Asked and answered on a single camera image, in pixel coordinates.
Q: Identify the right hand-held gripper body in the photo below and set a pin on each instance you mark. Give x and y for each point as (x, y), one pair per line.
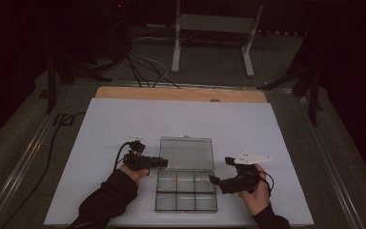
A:
(244, 181)

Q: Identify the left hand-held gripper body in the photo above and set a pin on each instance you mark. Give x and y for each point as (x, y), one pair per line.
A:
(136, 160)

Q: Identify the clear plastic compartment box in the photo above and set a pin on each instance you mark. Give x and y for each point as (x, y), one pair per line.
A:
(186, 181)

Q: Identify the person's left hand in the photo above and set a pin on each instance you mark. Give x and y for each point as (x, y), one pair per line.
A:
(135, 176)

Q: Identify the person's right hand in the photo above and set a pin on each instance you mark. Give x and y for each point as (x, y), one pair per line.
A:
(259, 200)

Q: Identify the white table sheet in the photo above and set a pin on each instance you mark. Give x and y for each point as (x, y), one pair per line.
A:
(184, 120)

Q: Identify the black tripod stand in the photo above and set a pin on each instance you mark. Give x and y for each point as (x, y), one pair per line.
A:
(313, 95)
(52, 86)

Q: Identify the dark equipment with red light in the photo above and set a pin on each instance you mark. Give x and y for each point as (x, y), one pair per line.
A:
(111, 28)

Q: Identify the white metal stand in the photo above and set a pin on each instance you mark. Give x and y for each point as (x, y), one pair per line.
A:
(214, 24)

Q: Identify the metal floor rail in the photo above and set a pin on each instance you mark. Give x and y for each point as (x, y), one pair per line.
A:
(16, 171)
(330, 165)

